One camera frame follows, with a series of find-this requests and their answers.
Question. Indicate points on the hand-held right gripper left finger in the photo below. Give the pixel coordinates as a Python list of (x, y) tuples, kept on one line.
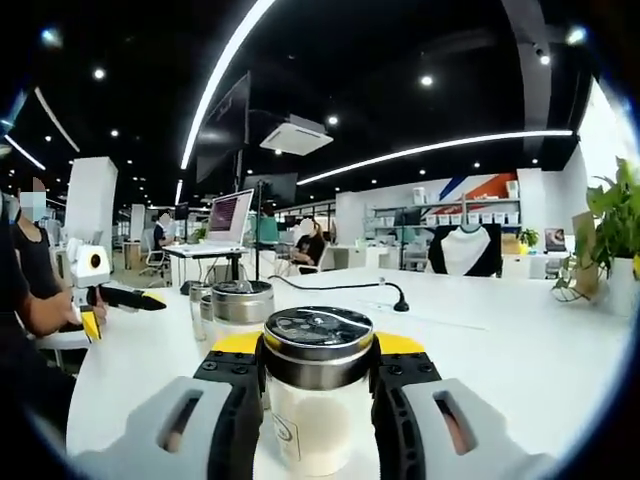
[(145, 440)]

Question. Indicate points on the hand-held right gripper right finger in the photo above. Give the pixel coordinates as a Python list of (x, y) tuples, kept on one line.
[(485, 440)]

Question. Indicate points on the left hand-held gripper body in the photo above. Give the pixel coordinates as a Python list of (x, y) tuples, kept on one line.
[(80, 272)]

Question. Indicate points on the seasoning bottle white powder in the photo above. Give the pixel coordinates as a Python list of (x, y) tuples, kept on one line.
[(196, 310)]

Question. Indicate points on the seasoning bottle beige powder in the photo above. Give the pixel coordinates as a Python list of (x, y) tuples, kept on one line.
[(207, 315)]

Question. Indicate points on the seasoning bottle brown granules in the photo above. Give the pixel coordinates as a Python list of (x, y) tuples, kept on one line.
[(242, 305)]

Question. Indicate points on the seasoning bottle cream powder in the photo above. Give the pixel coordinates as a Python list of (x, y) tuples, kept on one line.
[(315, 360)]

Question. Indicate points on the person's left hand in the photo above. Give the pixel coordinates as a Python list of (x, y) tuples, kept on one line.
[(67, 312)]

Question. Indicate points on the white office chair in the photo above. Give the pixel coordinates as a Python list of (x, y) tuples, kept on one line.
[(60, 341)]

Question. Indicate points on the black computer mouse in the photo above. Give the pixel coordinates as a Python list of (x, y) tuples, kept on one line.
[(184, 287)]

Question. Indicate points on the person in black shirt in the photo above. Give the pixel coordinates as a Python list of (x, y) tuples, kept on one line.
[(10, 300)]

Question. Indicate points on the small green background plant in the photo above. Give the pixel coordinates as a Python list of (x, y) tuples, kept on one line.
[(199, 235)]

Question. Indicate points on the laptop stand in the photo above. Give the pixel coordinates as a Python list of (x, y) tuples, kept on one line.
[(232, 267)]

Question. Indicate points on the silver laptop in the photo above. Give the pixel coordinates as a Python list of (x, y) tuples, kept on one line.
[(227, 215)]

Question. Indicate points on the small black hanging monitor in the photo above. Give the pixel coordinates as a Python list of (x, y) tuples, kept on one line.
[(270, 187)]

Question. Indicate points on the large black hanging monitor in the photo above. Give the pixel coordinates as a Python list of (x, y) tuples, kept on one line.
[(225, 130)]

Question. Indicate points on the brown cardboard box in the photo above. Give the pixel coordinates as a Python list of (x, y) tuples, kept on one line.
[(510, 244)]

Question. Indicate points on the small plant yellow pot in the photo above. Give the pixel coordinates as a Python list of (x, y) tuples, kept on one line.
[(528, 240)]

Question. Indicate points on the framed picture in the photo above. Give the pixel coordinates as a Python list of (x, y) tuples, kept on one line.
[(555, 240)]

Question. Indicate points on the shelf with white boxes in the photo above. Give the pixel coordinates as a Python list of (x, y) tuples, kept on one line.
[(450, 212)]

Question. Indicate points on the ceiling air conditioner unit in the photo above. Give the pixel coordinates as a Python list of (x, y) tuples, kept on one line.
[(295, 134)]

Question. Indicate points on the white ceiling light strip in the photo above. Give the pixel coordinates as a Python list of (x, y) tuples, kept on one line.
[(220, 70), (435, 147)]

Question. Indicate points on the potted plant white pot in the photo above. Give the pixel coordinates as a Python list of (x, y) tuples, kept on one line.
[(615, 220)]

